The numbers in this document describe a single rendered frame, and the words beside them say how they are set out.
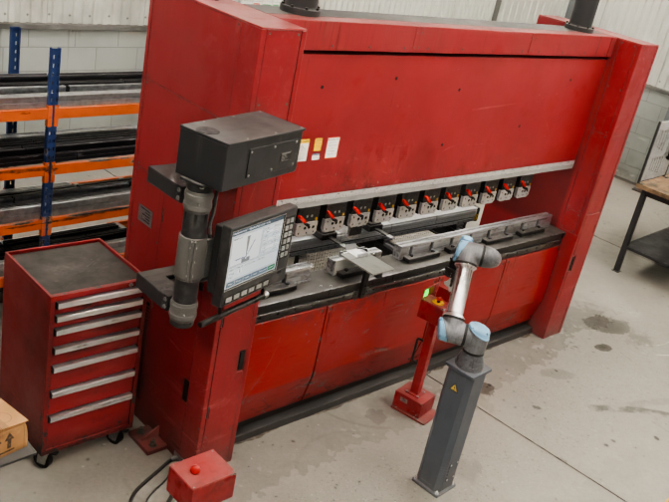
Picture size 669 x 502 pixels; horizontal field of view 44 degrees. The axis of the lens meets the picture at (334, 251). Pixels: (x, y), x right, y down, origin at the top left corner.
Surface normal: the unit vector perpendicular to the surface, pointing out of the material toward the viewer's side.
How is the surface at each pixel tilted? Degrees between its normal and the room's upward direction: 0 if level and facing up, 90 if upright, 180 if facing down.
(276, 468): 0
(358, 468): 0
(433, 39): 90
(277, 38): 90
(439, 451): 90
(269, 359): 90
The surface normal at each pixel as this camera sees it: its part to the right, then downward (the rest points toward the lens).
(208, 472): 0.19, -0.90
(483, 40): 0.66, 0.41
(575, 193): -0.72, 0.14
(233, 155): 0.82, 0.37
